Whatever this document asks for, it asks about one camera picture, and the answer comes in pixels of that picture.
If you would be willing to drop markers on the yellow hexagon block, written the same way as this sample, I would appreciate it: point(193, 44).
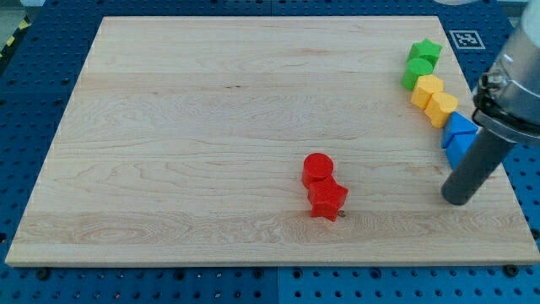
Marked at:
point(424, 88)

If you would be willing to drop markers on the blue cube block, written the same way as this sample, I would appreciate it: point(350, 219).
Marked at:
point(458, 147)

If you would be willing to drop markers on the black yellow hazard tape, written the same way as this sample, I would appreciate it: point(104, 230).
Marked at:
point(14, 40)

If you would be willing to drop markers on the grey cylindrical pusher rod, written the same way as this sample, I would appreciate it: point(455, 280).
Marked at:
point(485, 154)

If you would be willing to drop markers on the white fiducial marker tag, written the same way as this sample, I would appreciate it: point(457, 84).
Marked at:
point(467, 40)

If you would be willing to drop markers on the red star block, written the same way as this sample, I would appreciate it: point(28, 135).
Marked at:
point(326, 198)

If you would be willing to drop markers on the blue triangle block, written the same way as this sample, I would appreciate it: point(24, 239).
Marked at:
point(457, 124)

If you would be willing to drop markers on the light wooden board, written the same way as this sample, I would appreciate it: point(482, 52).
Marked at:
point(183, 142)

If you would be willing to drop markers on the yellow heart block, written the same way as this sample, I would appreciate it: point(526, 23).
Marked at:
point(439, 108)

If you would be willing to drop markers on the green star block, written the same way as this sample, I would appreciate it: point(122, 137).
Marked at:
point(427, 50)

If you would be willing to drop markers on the green cylinder block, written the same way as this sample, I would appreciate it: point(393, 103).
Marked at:
point(415, 68)

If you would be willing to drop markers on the red cylinder block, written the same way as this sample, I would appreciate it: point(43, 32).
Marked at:
point(316, 167)

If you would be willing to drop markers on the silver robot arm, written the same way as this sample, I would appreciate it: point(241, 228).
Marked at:
point(507, 96)

